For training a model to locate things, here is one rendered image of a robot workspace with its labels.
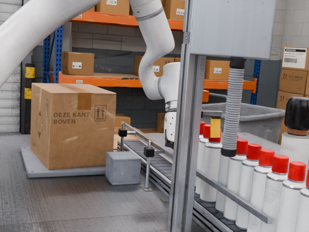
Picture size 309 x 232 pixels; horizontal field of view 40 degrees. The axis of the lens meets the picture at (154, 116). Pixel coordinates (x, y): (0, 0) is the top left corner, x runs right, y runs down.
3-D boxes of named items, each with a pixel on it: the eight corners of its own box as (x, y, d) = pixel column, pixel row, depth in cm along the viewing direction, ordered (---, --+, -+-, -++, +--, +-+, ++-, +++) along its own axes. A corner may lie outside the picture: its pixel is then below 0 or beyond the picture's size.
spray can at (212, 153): (220, 204, 119) (226, 131, 115) (201, 203, 118) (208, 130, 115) (215, 197, 124) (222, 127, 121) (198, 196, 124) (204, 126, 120)
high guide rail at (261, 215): (271, 223, 90) (272, 217, 90) (266, 224, 90) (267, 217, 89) (123, 124, 189) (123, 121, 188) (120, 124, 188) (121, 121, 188)
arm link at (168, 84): (158, 102, 141) (184, 99, 137) (156, 64, 143) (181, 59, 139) (169, 106, 148) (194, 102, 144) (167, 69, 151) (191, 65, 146)
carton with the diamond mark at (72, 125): (112, 165, 159) (117, 93, 155) (48, 170, 148) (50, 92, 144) (86, 146, 186) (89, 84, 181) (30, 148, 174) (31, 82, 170)
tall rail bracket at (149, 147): (164, 189, 143) (168, 141, 140) (143, 190, 140) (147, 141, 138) (160, 186, 146) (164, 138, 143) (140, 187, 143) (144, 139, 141)
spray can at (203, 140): (215, 195, 125) (222, 126, 122) (200, 197, 123) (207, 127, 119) (205, 190, 130) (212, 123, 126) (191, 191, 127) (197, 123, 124)
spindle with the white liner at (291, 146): (311, 197, 130) (324, 99, 125) (286, 199, 126) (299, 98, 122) (291, 187, 138) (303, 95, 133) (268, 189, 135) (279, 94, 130)
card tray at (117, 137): (154, 148, 198) (154, 140, 198) (99, 149, 189) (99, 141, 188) (134, 134, 226) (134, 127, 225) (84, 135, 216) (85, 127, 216)
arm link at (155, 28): (111, 25, 133) (145, 106, 147) (157, 13, 126) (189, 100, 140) (121, 14, 140) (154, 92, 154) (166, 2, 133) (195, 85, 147)
